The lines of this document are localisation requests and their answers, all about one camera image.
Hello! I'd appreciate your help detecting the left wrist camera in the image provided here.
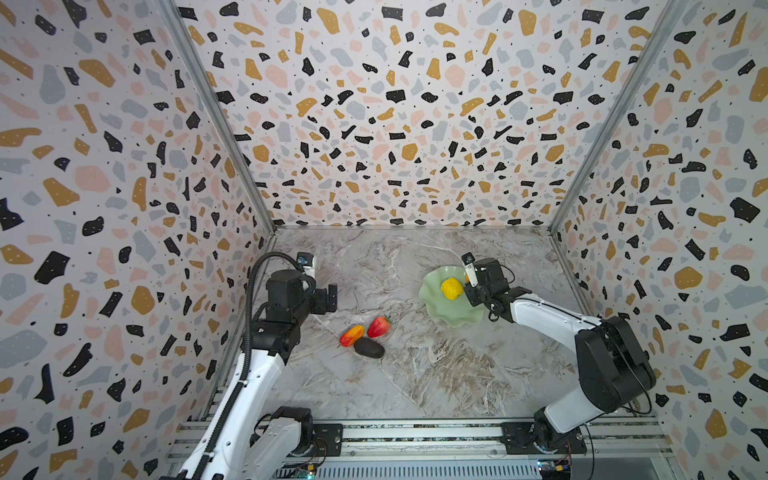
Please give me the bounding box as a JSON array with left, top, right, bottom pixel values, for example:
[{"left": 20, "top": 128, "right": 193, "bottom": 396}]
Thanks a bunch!
[{"left": 296, "top": 252, "right": 316, "bottom": 278}]

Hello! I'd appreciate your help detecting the orange red fake mango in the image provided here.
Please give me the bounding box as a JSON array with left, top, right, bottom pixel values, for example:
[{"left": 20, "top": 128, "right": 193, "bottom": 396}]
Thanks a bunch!
[{"left": 339, "top": 325, "right": 365, "bottom": 348}]

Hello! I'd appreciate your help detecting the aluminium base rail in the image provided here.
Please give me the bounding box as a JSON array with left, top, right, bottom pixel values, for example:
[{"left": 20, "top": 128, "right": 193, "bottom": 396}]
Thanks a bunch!
[{"left": 164, "top": 416, "right": 676, "bottom": 466}]

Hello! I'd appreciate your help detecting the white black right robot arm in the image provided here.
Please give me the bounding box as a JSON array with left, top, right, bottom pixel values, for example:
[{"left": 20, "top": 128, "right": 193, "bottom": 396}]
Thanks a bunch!
[{"left": 462, "top": 253, "right": 656, "bottom": 447}]

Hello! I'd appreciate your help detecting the yellow fake lemon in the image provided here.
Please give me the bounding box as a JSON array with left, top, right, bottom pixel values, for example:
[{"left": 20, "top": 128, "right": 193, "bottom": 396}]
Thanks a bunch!
[{"left": 440, "top": 277, "right": 464, "bottom": 301}]

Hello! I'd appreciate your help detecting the light green wavy fruit bowl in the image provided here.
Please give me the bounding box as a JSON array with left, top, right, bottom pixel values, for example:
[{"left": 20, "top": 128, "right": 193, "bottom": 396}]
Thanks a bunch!
[{"left": 419, "top": 266, "right": 485, "bottom": 328}]

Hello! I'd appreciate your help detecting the white slotted cable duct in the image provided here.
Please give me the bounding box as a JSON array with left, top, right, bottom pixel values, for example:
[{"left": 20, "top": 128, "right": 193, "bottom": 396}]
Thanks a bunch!
[{"left": 314, "top": 460, "right": 542, "bottom": 479}]

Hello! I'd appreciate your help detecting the black corrugated cable hose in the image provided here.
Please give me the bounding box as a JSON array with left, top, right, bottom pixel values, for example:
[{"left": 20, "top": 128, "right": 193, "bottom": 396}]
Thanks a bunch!
[{"left": 197, "top": 250, "right": 304, "bottom": 480}]

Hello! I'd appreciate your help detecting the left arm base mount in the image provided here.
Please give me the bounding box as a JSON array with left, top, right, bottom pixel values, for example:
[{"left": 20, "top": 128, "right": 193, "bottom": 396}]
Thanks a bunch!
[{"left": 269, "top": 406, "right": 344, "bottom": 457}]

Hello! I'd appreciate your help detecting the dark fake avocado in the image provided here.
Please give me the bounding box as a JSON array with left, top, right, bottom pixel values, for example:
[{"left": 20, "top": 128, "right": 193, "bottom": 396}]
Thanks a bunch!
[{"left": 353, "top": 338, "right": 386, "bottom": 359}]

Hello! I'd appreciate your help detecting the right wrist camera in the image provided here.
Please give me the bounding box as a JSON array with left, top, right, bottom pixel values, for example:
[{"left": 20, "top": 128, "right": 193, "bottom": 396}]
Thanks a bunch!
[{"left": 461, "top": 252, "right": 478, "bottom": 287}]

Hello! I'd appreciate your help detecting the aluminium corner post left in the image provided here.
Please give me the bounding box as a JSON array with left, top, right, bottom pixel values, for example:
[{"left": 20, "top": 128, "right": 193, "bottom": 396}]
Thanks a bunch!
[{"left": 158, "top": 1, "right": 276, "bottom": 236}]

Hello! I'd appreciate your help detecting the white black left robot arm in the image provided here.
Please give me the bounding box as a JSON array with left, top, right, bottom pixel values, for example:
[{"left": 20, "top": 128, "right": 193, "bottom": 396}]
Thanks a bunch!
[{"left": 171, "top": 266, "right": 338, "bottom": 479}]

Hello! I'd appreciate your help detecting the aluminium corner post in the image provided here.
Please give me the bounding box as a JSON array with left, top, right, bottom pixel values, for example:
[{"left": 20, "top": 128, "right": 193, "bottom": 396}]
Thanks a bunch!
[
  {"left": 158, "top": 1, "right": 276, "bottom": 236},
  {"left": 548, "top": 0, "right": 691, "bottom": 234}
]

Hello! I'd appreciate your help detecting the aluminium corner post right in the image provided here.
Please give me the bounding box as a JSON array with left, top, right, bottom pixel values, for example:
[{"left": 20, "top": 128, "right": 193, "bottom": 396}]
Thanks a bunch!
[{"left": 548, "top": 0, "right": 691, "bottom": 234}]

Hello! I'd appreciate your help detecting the red fake strawberry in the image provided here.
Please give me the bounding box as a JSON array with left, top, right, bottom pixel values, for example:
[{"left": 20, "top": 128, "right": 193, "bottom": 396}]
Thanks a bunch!
[{"left": 367, "top": 316, "right": 391, "bottom": 338}]

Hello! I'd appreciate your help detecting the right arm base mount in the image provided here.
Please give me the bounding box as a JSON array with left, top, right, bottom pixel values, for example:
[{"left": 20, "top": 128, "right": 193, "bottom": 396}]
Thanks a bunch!
[{"left": 500, "top": 419, "right": 588, "bottom": 455}]

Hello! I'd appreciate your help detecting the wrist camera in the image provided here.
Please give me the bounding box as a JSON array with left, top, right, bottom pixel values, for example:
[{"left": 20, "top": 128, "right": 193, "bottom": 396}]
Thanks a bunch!
[
  {"left": 461, "top": 252, "right": 478, "bottom": 287},
  {"left": 296, "top": 252, "right": 316, "bottom": 278}
]

